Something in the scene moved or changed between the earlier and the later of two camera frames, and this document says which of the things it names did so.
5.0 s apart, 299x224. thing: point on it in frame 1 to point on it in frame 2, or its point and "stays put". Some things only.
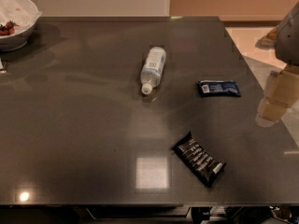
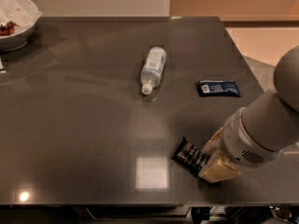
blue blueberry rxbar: (214, 88) stays put
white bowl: (18, 19) stays put
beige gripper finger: (269, 112) to (220, 167)
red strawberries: (8, 28) stays put
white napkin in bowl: (21, 11) stays put
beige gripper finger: (281, 92) to (214, 145)
